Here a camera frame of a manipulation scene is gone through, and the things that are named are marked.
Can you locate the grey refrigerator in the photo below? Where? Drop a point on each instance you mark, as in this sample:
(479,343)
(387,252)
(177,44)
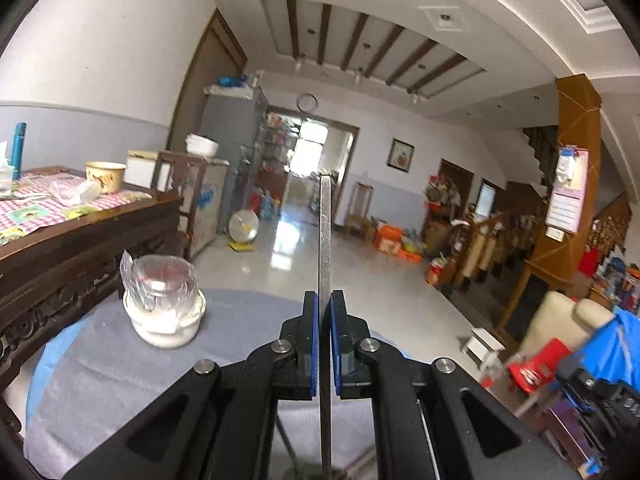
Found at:
(233,118)

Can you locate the cream enamel bowl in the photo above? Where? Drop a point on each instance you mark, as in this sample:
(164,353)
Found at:
(108,175)

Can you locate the dark carved wooden sideboard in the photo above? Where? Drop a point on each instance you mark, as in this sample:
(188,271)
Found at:
(51,277)

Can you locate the wooden pillar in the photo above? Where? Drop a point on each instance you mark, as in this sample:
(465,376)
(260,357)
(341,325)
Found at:
(557,253)

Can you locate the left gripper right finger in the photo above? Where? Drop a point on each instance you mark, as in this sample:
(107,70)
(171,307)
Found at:
(433,420)

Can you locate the wall calendar poster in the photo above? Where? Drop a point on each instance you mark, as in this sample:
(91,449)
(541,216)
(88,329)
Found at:
(569,189)

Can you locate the grey towel table mat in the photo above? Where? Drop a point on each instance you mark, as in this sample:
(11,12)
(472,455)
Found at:
(98,374)

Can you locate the orange box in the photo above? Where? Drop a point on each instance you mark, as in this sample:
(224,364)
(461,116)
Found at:
(388,239)

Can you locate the clear plastic bag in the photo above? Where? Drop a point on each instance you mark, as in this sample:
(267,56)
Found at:
(159,282)

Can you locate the blue plastic bag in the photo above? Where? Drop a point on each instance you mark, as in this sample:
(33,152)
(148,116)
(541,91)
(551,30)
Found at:
(613,351)

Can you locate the red plastic stool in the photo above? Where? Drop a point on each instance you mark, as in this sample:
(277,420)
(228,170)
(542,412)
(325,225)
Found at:
(533,374)

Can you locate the framed wall picture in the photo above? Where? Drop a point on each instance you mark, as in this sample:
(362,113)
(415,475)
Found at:
(400,157)

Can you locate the white floor fan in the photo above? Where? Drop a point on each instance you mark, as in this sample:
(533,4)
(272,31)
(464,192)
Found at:
(243,228)

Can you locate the blue bottle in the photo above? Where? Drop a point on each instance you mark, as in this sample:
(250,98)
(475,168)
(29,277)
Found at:
(17,149)

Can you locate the dark chopstick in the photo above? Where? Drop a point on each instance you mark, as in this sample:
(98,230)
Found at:
(324,294)

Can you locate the small white cabinet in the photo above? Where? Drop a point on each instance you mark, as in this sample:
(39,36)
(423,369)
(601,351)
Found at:
(199,182)

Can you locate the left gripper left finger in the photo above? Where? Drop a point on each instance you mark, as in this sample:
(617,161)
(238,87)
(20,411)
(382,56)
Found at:
(215,422)

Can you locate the beige sofa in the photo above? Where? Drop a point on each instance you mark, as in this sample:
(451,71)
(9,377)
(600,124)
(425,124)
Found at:
(560,317)

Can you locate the white plastic basin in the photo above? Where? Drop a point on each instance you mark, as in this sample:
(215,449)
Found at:
(166,329)

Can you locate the wooden chair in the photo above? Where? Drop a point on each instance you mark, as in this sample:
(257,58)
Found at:
(358,208)

